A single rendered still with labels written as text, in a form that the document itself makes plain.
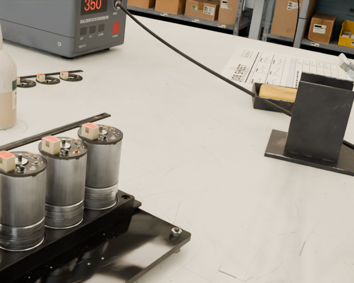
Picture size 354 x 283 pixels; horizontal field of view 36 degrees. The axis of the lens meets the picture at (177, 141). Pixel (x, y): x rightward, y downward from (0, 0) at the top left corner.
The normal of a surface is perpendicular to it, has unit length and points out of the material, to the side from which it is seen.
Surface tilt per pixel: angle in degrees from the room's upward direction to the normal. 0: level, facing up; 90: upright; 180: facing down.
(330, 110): 90
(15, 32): 90
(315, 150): 90
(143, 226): 0
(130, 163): 0
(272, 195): 0
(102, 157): 90
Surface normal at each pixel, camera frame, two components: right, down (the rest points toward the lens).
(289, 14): -0.39, 0.32
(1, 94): 0.52, 0.40
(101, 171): 0.22, 0.40
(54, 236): 0.12, -0.91
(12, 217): -0.04, 0.39
